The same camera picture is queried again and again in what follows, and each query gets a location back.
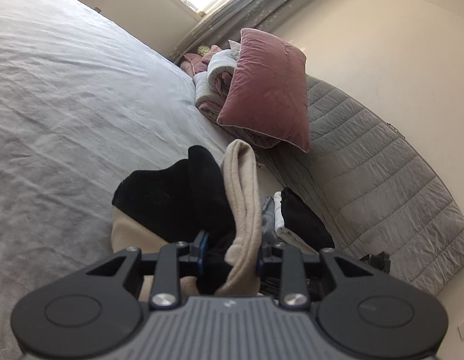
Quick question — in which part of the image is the grey patterned curtain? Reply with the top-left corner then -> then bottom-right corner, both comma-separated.
167,0 -> 312,63

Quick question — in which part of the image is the small pink pillow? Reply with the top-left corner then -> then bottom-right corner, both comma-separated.
179,45 -> 222,77

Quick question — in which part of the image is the folded white garment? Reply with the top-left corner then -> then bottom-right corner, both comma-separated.
273,191 -> 317,254

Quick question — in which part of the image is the beige black bear sweatshirt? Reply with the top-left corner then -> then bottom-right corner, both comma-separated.
112,140 -> 261,296

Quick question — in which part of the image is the pink velvet pillow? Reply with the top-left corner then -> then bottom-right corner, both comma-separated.
217,28 -> 311,153

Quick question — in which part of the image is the folded grey pink quilt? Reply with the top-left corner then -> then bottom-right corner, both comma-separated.
193,41 -> 279,149

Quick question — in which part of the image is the folded grey sweater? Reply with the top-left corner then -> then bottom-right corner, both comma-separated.
261,196 -> 281,245

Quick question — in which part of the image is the folded black garment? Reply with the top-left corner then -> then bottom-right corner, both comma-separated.
281,187 -> 335,252

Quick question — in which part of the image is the grey quilted headboard cover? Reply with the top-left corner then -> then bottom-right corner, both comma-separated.
262,76 -> 464,295

